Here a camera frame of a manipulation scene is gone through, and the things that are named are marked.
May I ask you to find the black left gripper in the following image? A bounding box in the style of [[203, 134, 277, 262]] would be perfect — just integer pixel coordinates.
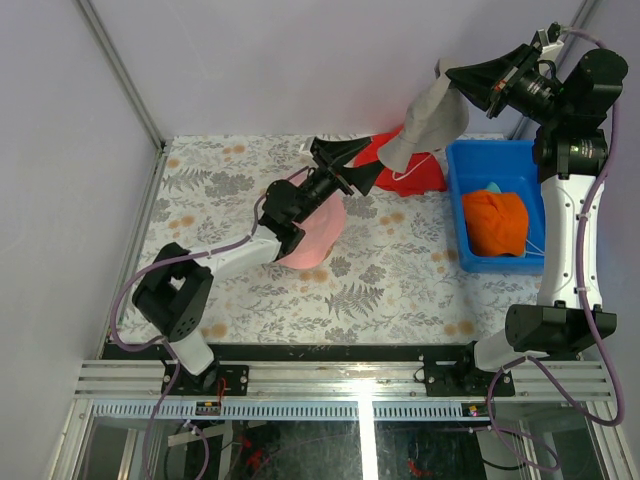
[[292, 135, 384, 225]]

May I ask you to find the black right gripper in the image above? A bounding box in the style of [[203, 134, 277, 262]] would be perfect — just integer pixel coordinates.
[[444, 43, 570, 127]]

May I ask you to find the grey bucket hat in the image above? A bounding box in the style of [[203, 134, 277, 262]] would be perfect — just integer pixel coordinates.
[[377, 58, 469, 173]]

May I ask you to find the pink bucket hat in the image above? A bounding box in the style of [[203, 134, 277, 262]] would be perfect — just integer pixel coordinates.
[[277, 192, 347, 270]]

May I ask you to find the red cloth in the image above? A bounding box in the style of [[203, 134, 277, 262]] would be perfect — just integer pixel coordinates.
[[353, 126, 447, 197]]

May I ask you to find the wooden hat stand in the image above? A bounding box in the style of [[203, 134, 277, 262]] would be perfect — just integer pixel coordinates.
[[323, 245, 335, 260]]

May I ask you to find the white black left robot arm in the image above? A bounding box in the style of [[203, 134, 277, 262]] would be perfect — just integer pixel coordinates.
[[132, 137, 384, 395]]

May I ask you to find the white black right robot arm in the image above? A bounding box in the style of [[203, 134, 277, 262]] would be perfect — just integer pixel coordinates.
[[356, 41, 628, 395]]

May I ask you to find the blue plastic bin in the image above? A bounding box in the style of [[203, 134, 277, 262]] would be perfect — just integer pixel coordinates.
[[446, 140, 545, 274]]

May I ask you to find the floral patterned table mat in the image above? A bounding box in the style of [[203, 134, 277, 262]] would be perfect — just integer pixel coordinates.
[[139, 135, 540, 344]]

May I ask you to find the orange hat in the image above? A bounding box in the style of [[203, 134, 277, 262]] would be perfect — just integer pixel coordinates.
[[462, 189, 529, 257]]

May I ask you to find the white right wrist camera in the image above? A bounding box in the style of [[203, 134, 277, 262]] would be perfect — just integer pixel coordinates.
[[533, 22, 564, 61]]

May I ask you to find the right aluminium corner post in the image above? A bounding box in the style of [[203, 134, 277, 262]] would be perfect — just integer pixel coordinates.
[[506, 0, 601, 140]]

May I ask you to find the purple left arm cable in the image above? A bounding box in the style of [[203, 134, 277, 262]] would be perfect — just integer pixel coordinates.
[[108, 194, 266, 480]]

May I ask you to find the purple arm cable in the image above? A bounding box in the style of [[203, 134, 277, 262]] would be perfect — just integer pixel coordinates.
[[108, 194, 266, 480], [469, 28, 627, 471]]

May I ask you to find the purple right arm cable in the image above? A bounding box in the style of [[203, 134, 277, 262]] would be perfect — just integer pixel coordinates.
[[469, 28, 627, 471]]

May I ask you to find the aluminium corner frame post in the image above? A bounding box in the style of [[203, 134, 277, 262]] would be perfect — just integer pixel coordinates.
[[72, 0, 166, 151]]

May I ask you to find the aluminium mounting rail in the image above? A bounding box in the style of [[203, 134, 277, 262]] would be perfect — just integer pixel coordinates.
[[74, 360, 614, 402]]

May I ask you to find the white slotted cable duct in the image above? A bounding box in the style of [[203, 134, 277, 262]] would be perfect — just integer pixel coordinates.
[[93, 399, 486, 421]]

